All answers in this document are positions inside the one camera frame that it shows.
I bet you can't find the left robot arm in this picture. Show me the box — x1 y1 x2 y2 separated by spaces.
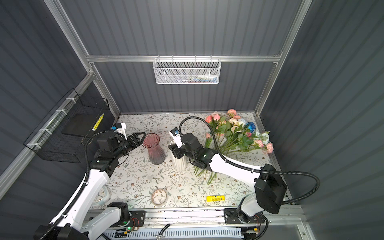
34 131 146 240

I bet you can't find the yellow marker pen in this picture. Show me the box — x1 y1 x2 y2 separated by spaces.
92 114 105 132

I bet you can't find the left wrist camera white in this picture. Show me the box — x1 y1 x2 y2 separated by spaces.
111 123 127 139

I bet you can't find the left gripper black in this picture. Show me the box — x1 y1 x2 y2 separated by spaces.
112 131 145 161

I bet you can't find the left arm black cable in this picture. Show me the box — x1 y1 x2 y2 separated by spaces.
37 131 128 240

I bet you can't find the white ribbed ceramic vase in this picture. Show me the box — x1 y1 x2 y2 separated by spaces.
171 152 187 172

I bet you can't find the floral table mat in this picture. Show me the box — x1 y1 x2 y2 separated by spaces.
91 113 254 210

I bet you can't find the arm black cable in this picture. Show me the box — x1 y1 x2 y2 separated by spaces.
37 131 128 240
179 116 321 205

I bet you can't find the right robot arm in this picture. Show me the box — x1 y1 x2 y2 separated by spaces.
169 128 287 223

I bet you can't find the bunch of artificial flowers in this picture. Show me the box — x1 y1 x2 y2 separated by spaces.
204 109 274 166

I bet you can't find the clear tape roll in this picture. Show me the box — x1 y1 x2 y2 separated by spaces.
151 188 168 207

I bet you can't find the black wire wall basket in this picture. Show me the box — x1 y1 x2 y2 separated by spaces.
24 89 110 164

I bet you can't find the black notebook in basket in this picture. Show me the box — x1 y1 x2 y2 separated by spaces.
62 114 98 137

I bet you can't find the yellow label tag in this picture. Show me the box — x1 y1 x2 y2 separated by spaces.
206 195 225 202

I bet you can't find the white wire wall basket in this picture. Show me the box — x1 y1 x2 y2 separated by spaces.
153 59 222 85

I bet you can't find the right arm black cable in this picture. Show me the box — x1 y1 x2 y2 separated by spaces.
179 116 321 205

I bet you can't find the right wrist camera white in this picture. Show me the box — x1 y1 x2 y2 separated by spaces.
169 127 183 149

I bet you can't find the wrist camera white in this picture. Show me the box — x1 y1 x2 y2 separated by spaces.
169 127 183 149
111 123 127 139

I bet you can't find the purple glass vase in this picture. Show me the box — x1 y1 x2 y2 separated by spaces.
143 133 166 165

